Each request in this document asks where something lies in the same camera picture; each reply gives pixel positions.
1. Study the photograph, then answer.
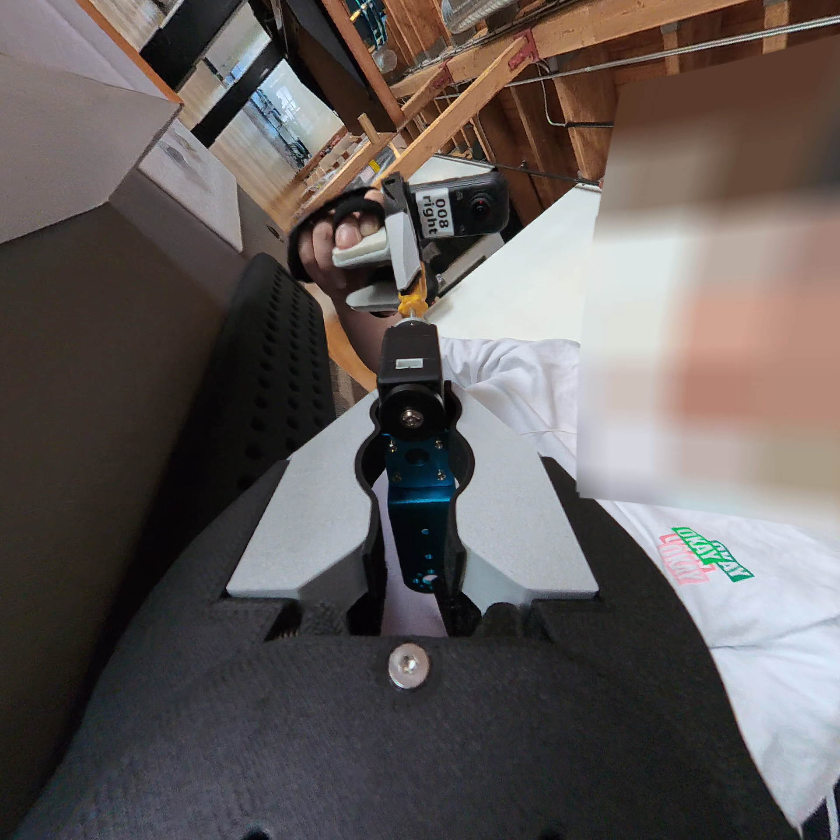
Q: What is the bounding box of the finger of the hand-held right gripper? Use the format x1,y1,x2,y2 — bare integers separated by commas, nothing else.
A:
386,211,424,294

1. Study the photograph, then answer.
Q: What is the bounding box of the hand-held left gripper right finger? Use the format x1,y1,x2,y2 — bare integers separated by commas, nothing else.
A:
445,386,600,613

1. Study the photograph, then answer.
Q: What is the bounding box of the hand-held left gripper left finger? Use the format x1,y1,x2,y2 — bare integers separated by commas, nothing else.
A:
225,392,388,614

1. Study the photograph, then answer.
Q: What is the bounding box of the blue toy robot arm segment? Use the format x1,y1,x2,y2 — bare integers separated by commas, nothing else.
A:
375,320,458,596

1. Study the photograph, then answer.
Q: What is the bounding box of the person's right forearm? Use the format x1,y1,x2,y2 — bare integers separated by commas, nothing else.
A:
325,289,403,392

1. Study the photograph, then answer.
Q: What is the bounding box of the person's right hand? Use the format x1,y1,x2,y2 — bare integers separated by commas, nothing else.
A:
308,203,392,301

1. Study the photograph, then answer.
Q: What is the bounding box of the black perforated board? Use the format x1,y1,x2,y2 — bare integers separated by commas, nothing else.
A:
157,252,339,519

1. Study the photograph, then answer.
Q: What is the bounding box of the person's white t-shirt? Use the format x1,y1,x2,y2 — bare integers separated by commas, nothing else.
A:
434,336,840,831

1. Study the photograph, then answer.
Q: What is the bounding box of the wooden beam frame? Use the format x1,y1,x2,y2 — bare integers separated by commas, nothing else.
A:
289,0,840,217

